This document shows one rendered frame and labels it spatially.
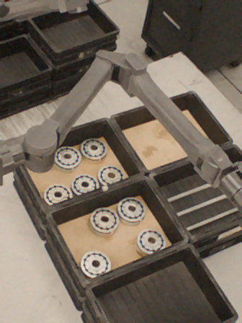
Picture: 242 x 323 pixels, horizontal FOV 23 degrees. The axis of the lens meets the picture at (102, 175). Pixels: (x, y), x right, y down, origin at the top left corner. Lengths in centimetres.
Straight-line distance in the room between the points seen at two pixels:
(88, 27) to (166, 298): 179
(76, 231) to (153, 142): 52
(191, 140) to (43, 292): 85
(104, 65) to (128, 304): 79
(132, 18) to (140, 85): 262
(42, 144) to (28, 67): 182
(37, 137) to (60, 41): 182
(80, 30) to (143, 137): 110
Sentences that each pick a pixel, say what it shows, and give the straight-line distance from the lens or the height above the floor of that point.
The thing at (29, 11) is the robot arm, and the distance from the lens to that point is 171.
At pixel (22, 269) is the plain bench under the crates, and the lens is 216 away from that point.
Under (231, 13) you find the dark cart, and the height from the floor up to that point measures 57.
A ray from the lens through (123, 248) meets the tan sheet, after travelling 208.
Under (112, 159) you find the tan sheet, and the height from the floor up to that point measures 83.
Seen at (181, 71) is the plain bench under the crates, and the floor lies 70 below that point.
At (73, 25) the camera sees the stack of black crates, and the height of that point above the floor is 49.
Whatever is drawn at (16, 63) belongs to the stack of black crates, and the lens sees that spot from 326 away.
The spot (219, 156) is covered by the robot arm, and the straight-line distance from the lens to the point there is 152.
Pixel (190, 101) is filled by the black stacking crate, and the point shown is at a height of 88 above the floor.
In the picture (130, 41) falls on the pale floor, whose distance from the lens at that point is 407.
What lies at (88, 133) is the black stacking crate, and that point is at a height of 88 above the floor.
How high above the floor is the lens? 262
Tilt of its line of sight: 53 degrees down
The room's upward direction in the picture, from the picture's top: 12 degrees clockwise
